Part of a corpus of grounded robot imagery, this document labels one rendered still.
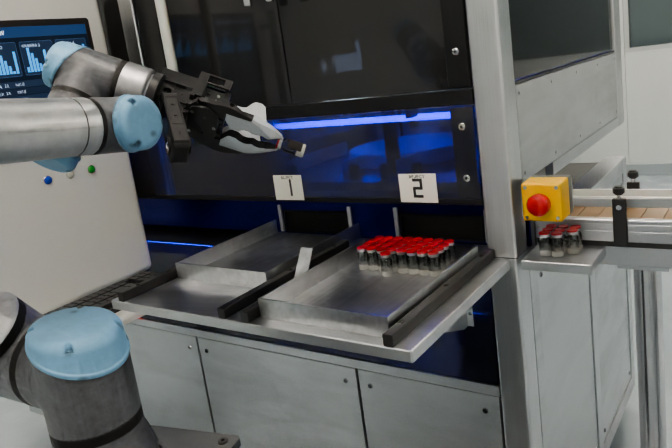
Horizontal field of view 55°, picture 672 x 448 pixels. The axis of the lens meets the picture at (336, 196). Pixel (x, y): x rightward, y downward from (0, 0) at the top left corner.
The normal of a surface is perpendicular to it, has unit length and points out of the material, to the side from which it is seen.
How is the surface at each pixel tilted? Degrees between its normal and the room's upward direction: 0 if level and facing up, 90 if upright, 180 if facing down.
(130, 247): 90
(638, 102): 90
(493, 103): 90
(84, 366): 87
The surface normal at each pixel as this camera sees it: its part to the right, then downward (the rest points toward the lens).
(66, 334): -0.03, -0.96
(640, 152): -0.56, 0.25
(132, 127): 0.84, 0.00
